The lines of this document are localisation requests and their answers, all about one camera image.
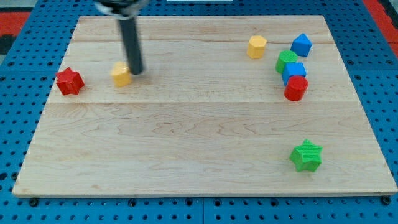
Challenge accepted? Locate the blue cube block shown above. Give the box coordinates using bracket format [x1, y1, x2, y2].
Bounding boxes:
[282, 62, 307, 86]

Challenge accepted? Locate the red cylinder block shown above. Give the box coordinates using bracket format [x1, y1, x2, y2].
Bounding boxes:
[284, 75, 308, 101]

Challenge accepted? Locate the light wooden board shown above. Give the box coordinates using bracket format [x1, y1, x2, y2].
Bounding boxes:
[12, 16, 397, 198]

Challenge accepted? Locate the green star block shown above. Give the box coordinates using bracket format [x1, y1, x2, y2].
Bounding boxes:
[289, 139, 323, 172]

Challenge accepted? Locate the yellow hexagon block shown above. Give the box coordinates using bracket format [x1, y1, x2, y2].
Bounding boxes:
[247, 35, 267, 59]

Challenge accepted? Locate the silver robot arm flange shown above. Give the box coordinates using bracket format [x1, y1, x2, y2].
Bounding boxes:
[93, 0, 150, 19]

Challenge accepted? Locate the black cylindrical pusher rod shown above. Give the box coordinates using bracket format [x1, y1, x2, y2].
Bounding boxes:
[119, 17, 144, 75]

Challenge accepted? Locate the yellow heart block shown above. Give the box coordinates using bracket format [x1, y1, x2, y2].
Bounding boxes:
[111, 62, 132, 87]

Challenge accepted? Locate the red star block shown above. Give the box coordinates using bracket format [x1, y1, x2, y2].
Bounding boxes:
[56, 67, 85, 95]

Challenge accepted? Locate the blue pentagon block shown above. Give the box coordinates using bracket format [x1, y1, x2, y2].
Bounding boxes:
[290, 33, 312, 57]

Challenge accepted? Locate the green cylinder block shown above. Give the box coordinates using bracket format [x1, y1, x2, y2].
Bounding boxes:
[275, 50, 298, 73]

